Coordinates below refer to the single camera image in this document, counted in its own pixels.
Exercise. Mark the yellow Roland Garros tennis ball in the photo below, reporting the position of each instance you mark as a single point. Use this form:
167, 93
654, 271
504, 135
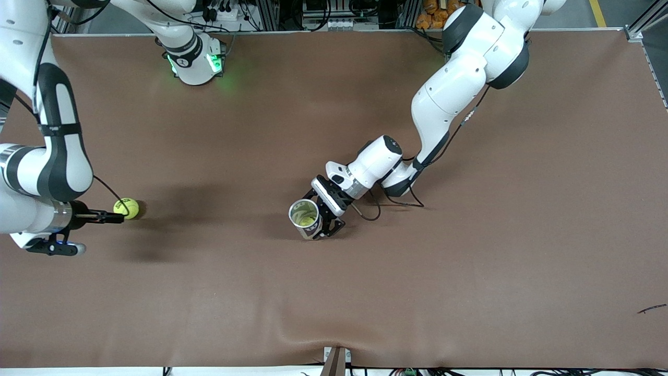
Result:
130, 209

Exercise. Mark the aluminium frame post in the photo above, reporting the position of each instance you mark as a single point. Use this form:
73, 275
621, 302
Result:
269, 15
407, 13
639, 28

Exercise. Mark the white power strip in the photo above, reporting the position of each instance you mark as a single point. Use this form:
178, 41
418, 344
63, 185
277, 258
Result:
224, 13

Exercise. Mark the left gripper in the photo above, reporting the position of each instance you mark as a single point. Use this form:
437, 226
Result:
327, 207

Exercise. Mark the green terminal connector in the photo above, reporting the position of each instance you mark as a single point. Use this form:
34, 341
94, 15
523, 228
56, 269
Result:
410, 372

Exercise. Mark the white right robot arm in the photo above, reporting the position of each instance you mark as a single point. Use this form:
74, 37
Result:
193, 62

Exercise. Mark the brown grey mounting bracket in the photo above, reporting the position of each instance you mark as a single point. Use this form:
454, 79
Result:
336, 363

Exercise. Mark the silver blue ball can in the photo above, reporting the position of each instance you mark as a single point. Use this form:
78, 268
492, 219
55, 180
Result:
310, 232

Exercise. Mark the yellow Wilson print tennis ball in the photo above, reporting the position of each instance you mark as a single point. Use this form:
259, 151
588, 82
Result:
308, 220

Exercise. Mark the white electronics unit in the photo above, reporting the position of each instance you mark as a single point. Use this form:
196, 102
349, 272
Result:
349, 23

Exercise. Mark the orange packaged goods pile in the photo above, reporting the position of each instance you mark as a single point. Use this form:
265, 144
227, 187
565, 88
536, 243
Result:
430, 15

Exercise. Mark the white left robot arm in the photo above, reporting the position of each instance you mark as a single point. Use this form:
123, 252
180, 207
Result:
449, 99

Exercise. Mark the brown table mat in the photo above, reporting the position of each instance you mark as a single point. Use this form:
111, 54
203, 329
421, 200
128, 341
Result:
313, 287

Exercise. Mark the aluminium table side rail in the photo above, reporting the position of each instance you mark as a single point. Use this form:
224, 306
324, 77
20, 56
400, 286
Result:
657, 78

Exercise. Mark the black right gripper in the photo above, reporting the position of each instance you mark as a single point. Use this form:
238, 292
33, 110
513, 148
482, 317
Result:
81, 214

